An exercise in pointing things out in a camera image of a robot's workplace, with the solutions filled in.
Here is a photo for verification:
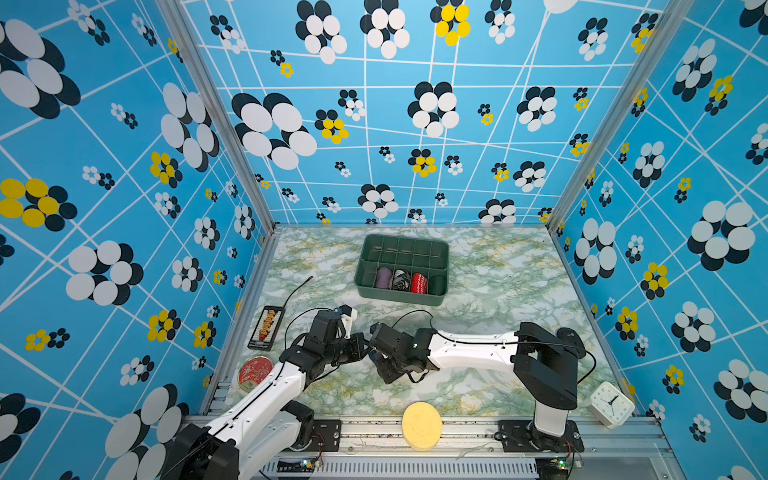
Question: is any green compartment tray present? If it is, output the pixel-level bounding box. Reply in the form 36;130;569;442
354;234;450;306

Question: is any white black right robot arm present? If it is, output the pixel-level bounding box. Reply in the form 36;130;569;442
369;322;588;438

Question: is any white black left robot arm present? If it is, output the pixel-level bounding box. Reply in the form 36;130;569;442
160;305;366;479

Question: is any black tray with snacks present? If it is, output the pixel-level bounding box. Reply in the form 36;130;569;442
247;305;285;351

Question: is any black white rolled sock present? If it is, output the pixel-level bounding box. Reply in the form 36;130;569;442
391;269;412;292

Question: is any purple rolled sock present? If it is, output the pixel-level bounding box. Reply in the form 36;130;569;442
375;267;393;290

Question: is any red rolled sock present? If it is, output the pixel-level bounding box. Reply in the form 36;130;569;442
410;273;428;294

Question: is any yellow round sponge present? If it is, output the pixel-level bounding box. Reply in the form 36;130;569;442
401;402;443;451

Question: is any red patterned round object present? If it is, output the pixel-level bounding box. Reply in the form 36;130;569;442
237;356;274;393

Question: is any green rolled sock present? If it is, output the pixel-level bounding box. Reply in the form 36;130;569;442
427;275;447;296

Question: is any white square clock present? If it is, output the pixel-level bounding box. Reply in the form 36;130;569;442
588;382;635;429

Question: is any black antenna cable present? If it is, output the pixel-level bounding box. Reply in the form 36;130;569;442
281;275;315;308

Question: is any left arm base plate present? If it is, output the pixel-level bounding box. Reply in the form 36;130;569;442
288;419;342;452

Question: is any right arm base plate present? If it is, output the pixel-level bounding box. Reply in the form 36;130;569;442
493;420;585;454

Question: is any aluminium front rail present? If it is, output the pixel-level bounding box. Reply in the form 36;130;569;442
158;415;685;480

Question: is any aluminium corner post left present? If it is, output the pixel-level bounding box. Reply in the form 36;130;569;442
158;0;276;236

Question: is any aluminium corner post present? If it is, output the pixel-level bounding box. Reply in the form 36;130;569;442
547;0;695;236
158;0;276;236

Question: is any aluminium corner post right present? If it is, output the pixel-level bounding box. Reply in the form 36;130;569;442
547;0;695;236

